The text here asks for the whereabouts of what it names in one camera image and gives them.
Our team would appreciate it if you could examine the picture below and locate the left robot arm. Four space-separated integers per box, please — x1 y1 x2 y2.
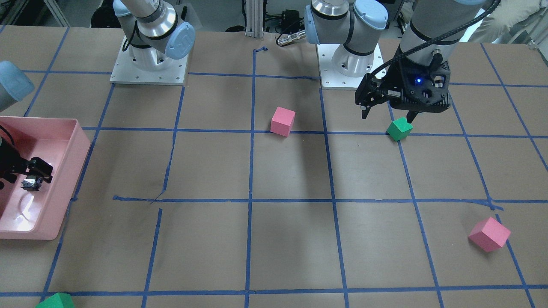
304 0 485 123

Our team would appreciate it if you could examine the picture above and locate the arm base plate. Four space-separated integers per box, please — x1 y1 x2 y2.
316 44 384 90
110 46 189 86

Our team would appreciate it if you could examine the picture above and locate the aluminium frame post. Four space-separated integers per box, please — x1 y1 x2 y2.
244 0 265 39

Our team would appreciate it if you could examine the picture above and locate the pink foam cube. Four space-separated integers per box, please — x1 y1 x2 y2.
468 217 511 253
270 107 296 137

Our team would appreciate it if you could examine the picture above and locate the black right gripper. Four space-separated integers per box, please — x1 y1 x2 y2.
0 139 53 184

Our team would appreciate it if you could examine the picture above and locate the pink foam cube centre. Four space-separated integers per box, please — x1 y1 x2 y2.
270 107 296 137

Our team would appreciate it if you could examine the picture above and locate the pink foam cube far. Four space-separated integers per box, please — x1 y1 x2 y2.
468 217 511 253

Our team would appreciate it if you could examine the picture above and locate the green foam cube near left arm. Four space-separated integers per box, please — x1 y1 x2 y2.
386 117 414 142

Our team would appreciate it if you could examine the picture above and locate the green foam cube at edge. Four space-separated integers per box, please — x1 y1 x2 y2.
35 292 75 308

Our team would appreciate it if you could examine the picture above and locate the pink plastic bin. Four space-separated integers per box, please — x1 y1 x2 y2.
0 116 90 240

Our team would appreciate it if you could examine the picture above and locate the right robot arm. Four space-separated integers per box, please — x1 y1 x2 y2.
1 0 196 185

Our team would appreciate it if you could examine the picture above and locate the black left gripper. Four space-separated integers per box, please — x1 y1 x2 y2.
361 58 453 124

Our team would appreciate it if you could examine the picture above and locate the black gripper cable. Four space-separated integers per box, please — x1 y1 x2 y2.
364 0 501 86

